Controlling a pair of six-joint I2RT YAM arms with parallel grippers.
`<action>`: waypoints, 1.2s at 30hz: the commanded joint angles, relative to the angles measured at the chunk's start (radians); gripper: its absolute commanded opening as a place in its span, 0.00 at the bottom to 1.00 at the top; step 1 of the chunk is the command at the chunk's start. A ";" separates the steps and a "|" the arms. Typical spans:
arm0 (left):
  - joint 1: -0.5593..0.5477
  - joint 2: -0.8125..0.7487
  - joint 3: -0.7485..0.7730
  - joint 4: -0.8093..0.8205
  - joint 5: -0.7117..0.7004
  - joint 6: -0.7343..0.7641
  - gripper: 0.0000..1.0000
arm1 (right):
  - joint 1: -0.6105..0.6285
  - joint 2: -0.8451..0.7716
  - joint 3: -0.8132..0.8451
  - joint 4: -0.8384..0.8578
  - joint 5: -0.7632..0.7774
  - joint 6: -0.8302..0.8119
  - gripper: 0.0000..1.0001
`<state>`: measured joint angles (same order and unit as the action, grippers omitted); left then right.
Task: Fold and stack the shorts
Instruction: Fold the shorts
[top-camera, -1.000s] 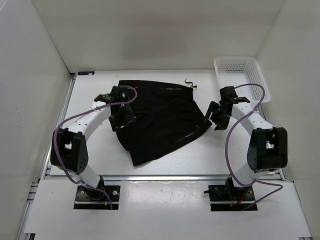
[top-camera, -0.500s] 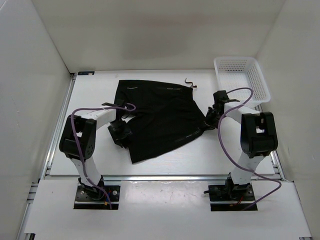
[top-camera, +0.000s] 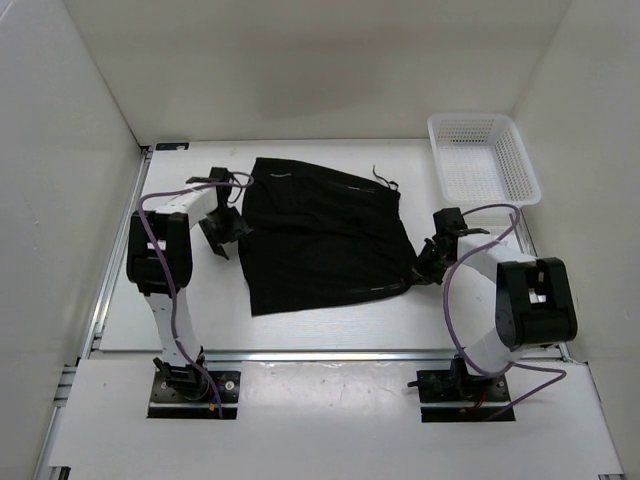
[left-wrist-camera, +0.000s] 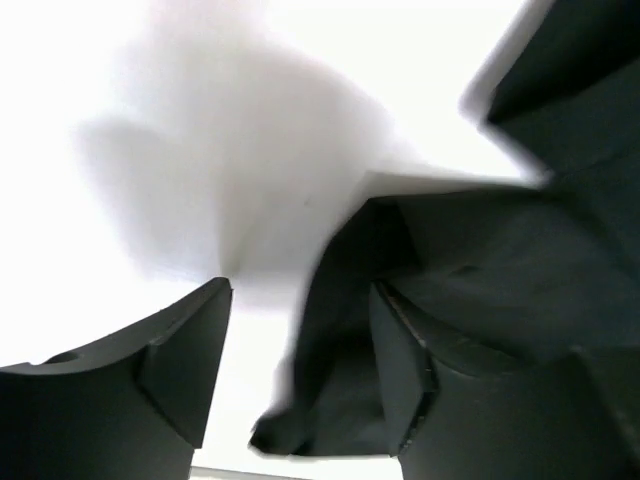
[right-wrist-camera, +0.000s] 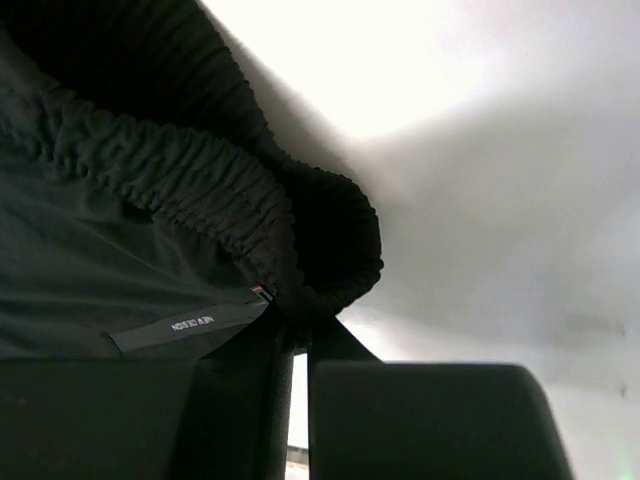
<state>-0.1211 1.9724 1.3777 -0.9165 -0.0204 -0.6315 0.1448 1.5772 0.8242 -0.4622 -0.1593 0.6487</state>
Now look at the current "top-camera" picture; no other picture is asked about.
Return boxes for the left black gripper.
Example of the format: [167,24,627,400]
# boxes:
[198,206,252,258]

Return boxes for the black shorts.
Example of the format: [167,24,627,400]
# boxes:
[238,157,417,316]

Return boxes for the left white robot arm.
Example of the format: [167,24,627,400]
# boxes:
[126,167,254,411]

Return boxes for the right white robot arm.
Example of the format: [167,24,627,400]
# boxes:
[412,207,578,402]

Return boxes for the blue label sticker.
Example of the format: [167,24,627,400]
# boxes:
[155,142,190,151]

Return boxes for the white plastic basket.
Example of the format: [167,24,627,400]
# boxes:
[427,113,541,207]

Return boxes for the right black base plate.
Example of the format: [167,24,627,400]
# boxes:
[407,368,516,424]

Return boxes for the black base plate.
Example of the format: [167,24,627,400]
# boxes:
[147,361,241,420]
[407,368,516,424]

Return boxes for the aluminium rail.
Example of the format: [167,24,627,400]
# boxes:
[86,347,569,363]

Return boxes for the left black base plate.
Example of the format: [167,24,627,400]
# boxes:
[147,361,241,420]

